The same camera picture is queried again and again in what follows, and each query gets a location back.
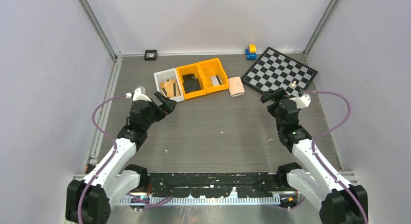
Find beige leather card holder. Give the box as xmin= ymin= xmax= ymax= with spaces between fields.
xmin=228 ymin=77 xmax=245 ymax=97

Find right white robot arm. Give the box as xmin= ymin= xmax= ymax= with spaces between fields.
xmin=260 ymin=88 xmax=369 ymax=224

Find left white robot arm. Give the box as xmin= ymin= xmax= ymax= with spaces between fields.
xmin=65 ymin=87 xmax=177 ymax=224

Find gold cards in white bin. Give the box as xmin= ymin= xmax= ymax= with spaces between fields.
xmin=160 ymin=79 xmax=180 ymax=98

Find black cards in orange bin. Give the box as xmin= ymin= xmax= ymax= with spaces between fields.
xmin=182 ymin=74 xmax=201 ymax=94

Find white striped card in bin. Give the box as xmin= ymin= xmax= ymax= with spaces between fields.
xmin=210 ymin=75 xmax=223 ymax=87

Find white plastic bin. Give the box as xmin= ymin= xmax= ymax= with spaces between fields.
xmin=154 ymin=68 xmax=185 ymax=102

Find black white chessboard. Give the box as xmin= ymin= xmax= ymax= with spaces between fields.
xmin=241 ymin=47 xmax=317 ymax=97

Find middle orange plastic bin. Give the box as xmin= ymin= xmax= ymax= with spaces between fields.
xmin=176 ymin=63 xmax=207 ymax=100

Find orange plastic bin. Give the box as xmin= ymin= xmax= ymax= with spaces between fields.
xmin=198 ymin=58 xmax=229 ymax=94
xmin=176 ymin=63 xmax=207 ymax=100

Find blue yellow toy car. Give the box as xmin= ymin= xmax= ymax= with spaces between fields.
xmin=245 ymin=44 xmax=257 ymax=60

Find small black square box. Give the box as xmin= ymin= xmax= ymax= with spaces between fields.
xmin=144 ymin=49 xmax=158 ymax=61

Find right orange plastic bin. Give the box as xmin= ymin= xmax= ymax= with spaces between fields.
xmin=198 ymin=58 xmax=229 ymax=94

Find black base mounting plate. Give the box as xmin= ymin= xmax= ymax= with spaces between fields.
xmin=132 ymin=172 xmax=296 ymax=198

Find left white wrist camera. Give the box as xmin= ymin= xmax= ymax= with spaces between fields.
xmin=126 ymin=86 xmax=151 ymax=102

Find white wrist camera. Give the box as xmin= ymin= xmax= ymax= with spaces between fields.
xmin=126 ymin=86 xmax=151 ymax=102
xmin=289 ymin=94 xmax=311 ymax=110

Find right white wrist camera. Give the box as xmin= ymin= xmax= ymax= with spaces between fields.
xmin=289 ymin=94 xmax=311 ymax=110

